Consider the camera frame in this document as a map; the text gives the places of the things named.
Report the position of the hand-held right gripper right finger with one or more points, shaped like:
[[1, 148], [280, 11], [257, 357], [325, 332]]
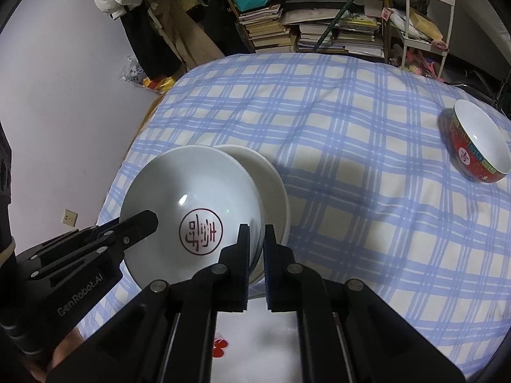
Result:
[[271, 271]]

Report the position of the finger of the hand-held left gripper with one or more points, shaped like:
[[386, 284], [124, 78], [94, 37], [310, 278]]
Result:
[[139, 223], [107, 253]]

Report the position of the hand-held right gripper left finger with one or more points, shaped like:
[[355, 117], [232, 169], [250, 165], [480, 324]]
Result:
[[241, 271]]

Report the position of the white bowl with red seal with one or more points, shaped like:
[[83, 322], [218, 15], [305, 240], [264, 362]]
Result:
[[167, 191]]

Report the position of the large white cherry plate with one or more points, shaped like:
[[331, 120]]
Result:
[[259, 347]]

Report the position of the small white cherry plate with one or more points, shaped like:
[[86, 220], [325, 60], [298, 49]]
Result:
[[271, 191]]

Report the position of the red patterned bowl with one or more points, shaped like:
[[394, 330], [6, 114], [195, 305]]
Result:
[[479, 135]]

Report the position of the person's left hand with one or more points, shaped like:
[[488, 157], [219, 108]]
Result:
[[66, 347]]

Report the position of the blue plaid blanket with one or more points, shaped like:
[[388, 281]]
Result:
[[339, 147]]

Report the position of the yellow red packet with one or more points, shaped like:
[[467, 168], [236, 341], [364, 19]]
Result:
[[159, 83]]

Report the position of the clear plastic bag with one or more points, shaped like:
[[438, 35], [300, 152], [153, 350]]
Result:
[[135, 74]]

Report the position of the black coat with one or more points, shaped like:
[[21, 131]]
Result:
[[147, 48]]

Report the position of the stack of books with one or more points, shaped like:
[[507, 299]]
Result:
[[267, 28]]

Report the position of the pink plastic item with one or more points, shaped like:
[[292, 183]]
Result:
[[417, 64]]

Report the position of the dark green pole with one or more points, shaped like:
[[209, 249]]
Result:
[[343, 12]]

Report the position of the yellow metal shelf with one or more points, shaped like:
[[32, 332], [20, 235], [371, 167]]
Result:
[[386, 16]]

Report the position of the tan cardboard box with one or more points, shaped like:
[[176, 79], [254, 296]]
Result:
[[425, 26]]

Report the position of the white utility cart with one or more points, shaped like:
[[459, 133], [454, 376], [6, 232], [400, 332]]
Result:
[[409, 8]]

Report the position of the wall socket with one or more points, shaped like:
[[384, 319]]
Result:
[[70, 217]]

